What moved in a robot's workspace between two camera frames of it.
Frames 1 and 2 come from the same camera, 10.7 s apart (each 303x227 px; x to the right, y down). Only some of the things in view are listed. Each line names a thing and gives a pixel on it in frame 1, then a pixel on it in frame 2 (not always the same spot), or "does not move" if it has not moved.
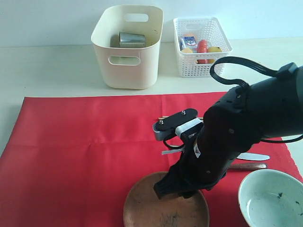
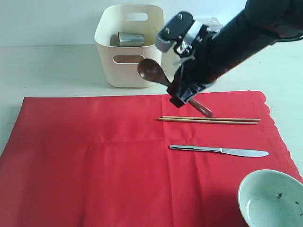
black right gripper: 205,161 → 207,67
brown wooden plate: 143,208 → 128,59
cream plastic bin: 129,68 does not move
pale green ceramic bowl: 270,197 does not move
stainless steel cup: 128,40 does not move
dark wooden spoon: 242,166 → 153,71
